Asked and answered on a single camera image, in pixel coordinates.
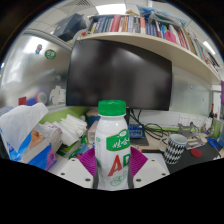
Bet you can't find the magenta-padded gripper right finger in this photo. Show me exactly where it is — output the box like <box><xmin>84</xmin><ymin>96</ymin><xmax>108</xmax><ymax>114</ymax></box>
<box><xmin>127</xmin><ymin>146</ymin><xmax>171</xmax><ymax>190</ymax></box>

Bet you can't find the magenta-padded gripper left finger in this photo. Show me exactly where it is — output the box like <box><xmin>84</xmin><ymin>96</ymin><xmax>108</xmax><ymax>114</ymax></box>
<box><xmin>56</xmin><ymin>146</ymin><xmax>100</xmax><ymax>190</ymax></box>

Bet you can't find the white drink bottle green cap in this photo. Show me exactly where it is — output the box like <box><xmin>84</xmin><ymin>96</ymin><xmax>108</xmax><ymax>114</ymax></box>
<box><xmin>94</xmin><ymin>99</ymin><xmax>132</xmax><ymax>192</ymax></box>

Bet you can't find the black white checkered mug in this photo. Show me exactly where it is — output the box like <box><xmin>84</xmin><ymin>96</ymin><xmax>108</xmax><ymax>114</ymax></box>
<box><xmin>158</xmin><ymin>133</ymin><xmax>189</xmax><ymax>165</ymax></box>

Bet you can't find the small blue box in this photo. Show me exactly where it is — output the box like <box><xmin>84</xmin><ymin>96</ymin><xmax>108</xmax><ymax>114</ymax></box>
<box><xmin>128</xmin><ymin>123</ymin><xmax>146</xmax><ymax>139</ymax></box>

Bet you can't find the stack of white napkins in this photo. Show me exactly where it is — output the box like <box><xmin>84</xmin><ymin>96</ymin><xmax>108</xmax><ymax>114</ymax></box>
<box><xmin>53</xmin><ymin>114</ymin><xmax>88</xmax><ymax>147</ymax></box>

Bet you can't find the flat round red coaster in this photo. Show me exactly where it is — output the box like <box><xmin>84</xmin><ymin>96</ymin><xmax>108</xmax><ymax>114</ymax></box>
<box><xmin>190</xmin><ymin>148</ymin><xmax>203</xmax><ymax>158</ymax></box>

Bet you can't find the black desk mat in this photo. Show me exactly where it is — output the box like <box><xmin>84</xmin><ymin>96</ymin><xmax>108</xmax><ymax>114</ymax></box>
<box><xmin>141</xmin><ymin>143</ymin><xmax>221</xmax><ymax>174</ymax></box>

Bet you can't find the blue tissue box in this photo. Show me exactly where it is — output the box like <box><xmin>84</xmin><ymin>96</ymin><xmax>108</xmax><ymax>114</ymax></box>
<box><xmin>0</xmin><ymin>102</ymin><xmax>58</xmax><ymax>172</ymax></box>

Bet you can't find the grey metal laptop stand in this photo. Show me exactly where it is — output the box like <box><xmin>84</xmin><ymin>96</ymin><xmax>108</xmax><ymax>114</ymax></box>
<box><xmin>177</xmin><ymin>122</ymin><xmax>206</xmax><ymax>149</ymax></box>

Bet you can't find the black computer monitor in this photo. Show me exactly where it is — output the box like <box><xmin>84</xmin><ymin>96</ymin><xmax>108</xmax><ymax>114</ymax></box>
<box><xmin>65</xmin><ymin>39</ymin><xmax>173</xmax><ymax>112</ymax></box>

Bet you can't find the black box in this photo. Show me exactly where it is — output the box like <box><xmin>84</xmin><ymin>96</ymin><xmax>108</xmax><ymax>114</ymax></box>
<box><xmin>52</xmin><ymin>13</ymin><xmax>88</xmax><ymax>43</ymax></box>

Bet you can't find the black cable bundle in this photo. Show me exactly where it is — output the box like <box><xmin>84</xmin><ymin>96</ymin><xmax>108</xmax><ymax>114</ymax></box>
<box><xmin>129</xmin><ymin>109</ymin><xmax>174</xmax><ymax>141</ymax></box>

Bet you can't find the white wall socket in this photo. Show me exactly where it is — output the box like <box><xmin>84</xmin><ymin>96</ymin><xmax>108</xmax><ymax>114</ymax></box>
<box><xmin>179</xmin><ymin>114</ymin><xmax>191</xmax><ymax>127</ymax></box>

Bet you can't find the wall shelf with books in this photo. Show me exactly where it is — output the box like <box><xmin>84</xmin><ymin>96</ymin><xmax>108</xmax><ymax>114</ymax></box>
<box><xmin>78</xmin><ymin>4</ymin><xmax>221</xmax><ymax>84</ymax></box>

